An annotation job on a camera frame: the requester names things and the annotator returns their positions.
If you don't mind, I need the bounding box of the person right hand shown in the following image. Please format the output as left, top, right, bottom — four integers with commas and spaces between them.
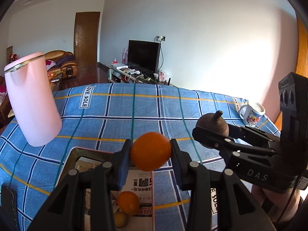
251, 185, 301, 223

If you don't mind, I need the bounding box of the white printed mug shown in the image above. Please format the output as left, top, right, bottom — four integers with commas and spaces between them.
239, 102, 266, 127

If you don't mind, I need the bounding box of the brown leather armchair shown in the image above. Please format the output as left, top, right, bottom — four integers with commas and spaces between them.
44, 50, 79, 78

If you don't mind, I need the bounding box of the light wooden door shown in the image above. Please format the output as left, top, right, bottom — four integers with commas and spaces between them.
274, 16, 308, 131

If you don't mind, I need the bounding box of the wall power socket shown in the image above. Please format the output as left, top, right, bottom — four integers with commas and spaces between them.
155, 35, 166, 42

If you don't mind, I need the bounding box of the dark brown door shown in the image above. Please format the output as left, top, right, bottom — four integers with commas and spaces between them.
74, 12, 100, 68

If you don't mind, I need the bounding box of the black television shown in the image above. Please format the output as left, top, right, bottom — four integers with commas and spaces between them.
127, 40, 161, 73

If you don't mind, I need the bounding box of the purple passion fruit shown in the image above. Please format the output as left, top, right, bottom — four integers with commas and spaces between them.
196, 110, 229, 136

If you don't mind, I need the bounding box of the low tv stand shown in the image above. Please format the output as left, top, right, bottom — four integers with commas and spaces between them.
104, 64, 173, 86

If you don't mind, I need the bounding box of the small yellow green fruit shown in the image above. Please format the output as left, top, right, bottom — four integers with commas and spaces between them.
114, 212, 129, 228

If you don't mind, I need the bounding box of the pink electric kettle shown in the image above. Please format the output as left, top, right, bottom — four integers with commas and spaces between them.
4, 52, 62, 146

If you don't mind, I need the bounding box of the pink metal tin box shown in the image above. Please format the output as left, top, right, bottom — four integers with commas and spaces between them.
54, 146, 156, 231

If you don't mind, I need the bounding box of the black smartphone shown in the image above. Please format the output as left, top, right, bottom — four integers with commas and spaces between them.
1, 185, 19, 231

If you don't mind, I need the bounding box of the small orange tangerine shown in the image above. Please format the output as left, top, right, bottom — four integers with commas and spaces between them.
130, 132, 171, 172

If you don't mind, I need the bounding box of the large orange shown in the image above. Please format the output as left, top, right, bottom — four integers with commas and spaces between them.
117, 191, 140, 216

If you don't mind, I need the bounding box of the blue plaid tablecloth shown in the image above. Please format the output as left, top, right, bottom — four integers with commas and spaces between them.
0, 82, 281, 231

